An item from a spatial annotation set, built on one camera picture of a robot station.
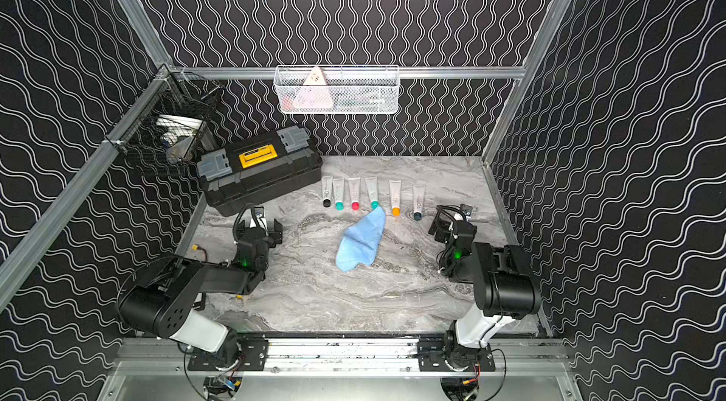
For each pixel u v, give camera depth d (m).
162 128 0.91
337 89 0.90
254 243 0.71
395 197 1.06
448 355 0.68
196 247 0.94
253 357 0.75
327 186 1.10
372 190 1.07
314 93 0.88
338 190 1.10
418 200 1.05
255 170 0.95
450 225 0.86
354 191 1.09
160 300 0.45
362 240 0.92
